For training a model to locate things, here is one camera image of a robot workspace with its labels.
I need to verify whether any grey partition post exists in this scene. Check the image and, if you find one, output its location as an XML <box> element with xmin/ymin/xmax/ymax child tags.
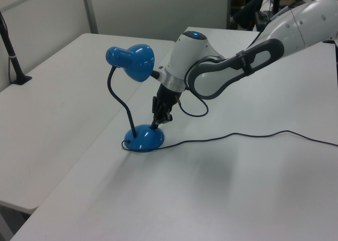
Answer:
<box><xmin>80</xmin><ymin>0</ymin><xmax>99</xmax><ymax>35</ymax></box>

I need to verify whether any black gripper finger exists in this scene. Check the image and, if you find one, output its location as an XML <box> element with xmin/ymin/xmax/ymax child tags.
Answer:
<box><xmin>158</xmin><ymin>113</ymin><xmax>174</xmax><ymax>124</ymax></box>
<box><xmin>150</xmin><ymin>95</ymin><xmax>161</xmax><ymax>130</ymax></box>

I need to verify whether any blue gooseneck desk lamp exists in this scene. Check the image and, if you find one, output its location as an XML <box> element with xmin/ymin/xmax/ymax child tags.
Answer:
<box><xmin>105</xmin><ymin>43</ymin><xmax>166</xmax><ymax>152</ymax></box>

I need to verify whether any thin black cable on pole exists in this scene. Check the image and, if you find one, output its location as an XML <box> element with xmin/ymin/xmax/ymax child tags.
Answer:
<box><xmin>0</xmin><ymin>11</ymin><xmax>14</xmax><ymax>84</ymax></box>

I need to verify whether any black clamped stand pole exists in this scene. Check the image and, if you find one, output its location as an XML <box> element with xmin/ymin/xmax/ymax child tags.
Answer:
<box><xmin>0</xmin><ymin>10</ymin><xmax>33</xmax><ymax>86</ymax></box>

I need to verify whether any dark office chair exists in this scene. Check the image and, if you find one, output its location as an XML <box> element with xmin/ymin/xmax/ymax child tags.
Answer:
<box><xmin>230</xmin><ymin>0</ymin><xmax>265</xmax><ymax>31</ymax></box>

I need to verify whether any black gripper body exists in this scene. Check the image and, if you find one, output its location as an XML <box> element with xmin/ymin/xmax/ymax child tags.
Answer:
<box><xmin>155</xmin><ymin>83</ymin><xmax>183</xmax><ymax>117</ymax></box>

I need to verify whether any black gripper cable on arm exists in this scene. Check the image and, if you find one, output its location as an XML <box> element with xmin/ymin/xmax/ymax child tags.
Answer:
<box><xmin>176</xmin><ymin>0</ymin><xmax>332</xmax><ymax>118</ymax></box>

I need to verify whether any black lamp power cable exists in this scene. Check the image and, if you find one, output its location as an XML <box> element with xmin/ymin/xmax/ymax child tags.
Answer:
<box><xmin>120</xmin><ymin>130</ymin><xmax>338</xmax><ymax>153</ymax></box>

